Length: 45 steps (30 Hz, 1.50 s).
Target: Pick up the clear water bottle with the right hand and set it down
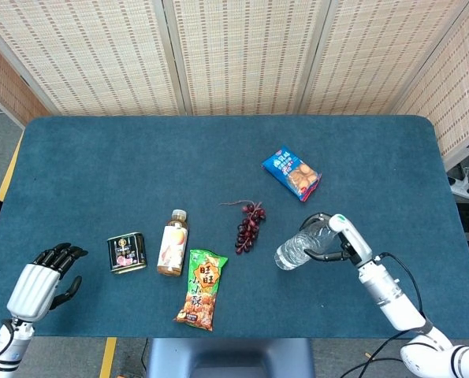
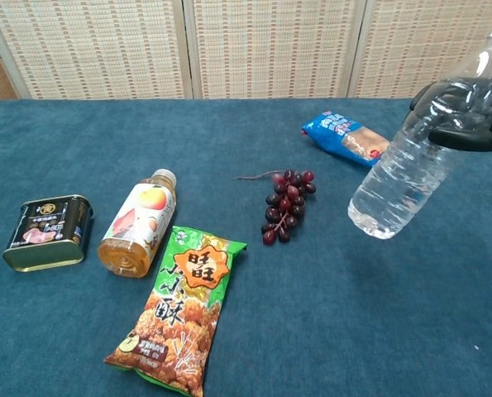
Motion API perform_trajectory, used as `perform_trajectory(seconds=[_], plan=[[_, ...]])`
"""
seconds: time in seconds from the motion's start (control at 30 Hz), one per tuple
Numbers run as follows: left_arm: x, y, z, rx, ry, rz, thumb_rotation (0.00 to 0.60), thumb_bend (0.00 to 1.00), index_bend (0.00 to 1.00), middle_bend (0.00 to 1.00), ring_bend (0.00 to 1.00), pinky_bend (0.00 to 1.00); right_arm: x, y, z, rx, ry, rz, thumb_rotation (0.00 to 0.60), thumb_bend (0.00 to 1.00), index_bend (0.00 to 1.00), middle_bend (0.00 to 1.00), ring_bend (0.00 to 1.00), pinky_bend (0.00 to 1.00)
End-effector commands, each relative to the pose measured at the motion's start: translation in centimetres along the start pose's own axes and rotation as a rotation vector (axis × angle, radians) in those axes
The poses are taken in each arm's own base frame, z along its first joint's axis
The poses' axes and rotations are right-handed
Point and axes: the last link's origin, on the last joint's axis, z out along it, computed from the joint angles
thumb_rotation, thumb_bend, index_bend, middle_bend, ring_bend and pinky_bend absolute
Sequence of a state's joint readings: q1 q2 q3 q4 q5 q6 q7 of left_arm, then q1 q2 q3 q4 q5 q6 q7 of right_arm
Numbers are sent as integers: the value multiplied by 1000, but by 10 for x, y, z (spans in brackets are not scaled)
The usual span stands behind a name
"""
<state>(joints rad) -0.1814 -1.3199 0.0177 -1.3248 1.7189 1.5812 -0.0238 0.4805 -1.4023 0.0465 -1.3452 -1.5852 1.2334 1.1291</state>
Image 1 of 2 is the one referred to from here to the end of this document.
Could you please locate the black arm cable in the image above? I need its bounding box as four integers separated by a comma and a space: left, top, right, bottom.
346, 251, 432, 378

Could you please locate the black luncheon meat can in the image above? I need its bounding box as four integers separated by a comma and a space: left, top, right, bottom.
106, 232, 147, 275

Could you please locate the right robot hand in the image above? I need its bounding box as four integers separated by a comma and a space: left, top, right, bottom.
299, 212, 375, 265

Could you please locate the transparent plastic water bottle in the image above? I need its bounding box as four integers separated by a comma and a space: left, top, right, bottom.
274, 214, 348, 271

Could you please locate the bunch of red grapes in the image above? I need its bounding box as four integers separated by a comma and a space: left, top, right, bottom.
218, 200, 267, 256

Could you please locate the apple juice bottle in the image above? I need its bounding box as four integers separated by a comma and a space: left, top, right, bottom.
156, 209, 189, 278

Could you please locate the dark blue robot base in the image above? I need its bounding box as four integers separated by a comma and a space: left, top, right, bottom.
145, 337, 317, 378

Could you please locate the blue cracker pack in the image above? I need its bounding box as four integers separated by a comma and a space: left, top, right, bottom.
261, 146, 322, 203

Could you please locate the green rice snack bag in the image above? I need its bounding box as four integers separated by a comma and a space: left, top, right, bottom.
173, 248, 229, 332

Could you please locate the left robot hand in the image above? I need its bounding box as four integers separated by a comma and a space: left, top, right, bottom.
6, 243, 88, 321

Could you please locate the white power strip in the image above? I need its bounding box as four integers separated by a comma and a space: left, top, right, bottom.
449, 175, 469, 204

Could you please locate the woven bamboo screen panel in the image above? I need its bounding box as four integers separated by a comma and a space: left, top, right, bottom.
393, 0, 469, 170
0, 0, 188, 117
0, 31, 50, 129
162, 0, 332, 117
299, 0, 469, 117

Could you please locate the blue tablecloth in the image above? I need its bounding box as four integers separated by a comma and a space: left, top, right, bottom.
0, 114, 469, 340

